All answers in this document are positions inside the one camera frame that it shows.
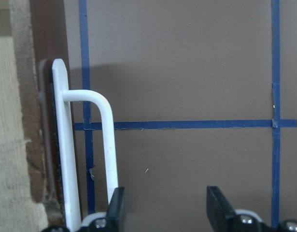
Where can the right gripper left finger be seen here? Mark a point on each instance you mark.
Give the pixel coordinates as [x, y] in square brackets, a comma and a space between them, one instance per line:
[110, 221]

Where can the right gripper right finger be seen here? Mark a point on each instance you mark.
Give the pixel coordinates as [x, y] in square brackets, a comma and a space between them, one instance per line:
[224, 218]

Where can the light wooden drawer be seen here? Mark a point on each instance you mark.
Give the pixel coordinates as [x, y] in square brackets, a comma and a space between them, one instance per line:
[37, 154]

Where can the brown gridded table mat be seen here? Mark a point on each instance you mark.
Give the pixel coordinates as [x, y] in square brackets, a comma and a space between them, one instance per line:
[194, 86]

